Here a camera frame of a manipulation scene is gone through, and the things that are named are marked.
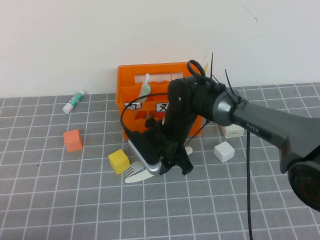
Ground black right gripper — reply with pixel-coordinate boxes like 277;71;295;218
146;119;195;176

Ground mint green plastic spoon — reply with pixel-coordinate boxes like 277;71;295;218
136;84;152;118

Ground orange plastic cutlery holder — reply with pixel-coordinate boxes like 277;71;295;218
115;61;207;140

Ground cream plastic knife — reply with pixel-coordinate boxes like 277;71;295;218
124;146;193;184

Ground grey plastic fork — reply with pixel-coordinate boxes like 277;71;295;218
122;159;146;177

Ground white foam cube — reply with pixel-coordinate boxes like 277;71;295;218
213;141;236;163

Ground yellow foam cube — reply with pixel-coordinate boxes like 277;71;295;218
107;148;131;175

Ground paper label marked fork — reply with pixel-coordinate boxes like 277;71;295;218
155;102;170;113

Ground white USB charger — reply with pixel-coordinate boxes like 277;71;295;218
219;123;245;139

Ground paper label marked spoon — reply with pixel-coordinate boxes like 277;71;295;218
124;101;142;111

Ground orange foam cube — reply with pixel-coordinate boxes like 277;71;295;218
62;129;84;153

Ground grey checkered tablecloth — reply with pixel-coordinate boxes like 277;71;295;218
0;82;320;240

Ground white green glue stick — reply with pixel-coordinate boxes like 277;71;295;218
61;89;87;115

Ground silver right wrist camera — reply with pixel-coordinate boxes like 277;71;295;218
126;130;164;176

